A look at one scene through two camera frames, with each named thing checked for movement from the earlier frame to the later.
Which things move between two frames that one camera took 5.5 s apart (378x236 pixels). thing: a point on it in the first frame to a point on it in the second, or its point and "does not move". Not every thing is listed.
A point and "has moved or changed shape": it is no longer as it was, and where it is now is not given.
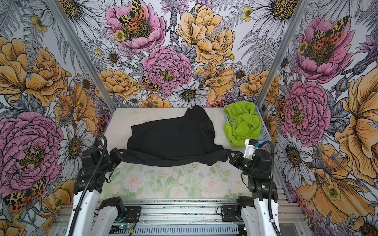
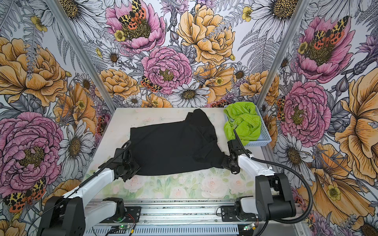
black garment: (189, 138) has moved or changed shape
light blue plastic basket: (265, 136) does not move
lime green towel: (243, 123) does not move
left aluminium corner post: (86, 56) does not move
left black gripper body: (110, 161) to (130, 169)
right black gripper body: (243, 164) to (227, 163)
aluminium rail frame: (183, 212) does not move
